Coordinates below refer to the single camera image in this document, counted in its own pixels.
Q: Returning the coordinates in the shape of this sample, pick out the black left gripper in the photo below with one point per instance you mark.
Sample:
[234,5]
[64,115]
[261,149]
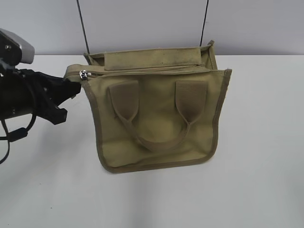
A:
[28,92]

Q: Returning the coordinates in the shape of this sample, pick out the silver zipper pull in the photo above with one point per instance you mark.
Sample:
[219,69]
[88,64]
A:
[83,75]

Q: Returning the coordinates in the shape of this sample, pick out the khaki yellow canvas bag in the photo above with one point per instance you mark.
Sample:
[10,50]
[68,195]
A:
[154,108]

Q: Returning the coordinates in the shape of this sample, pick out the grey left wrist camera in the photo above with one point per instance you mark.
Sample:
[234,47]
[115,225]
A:
[14,50]

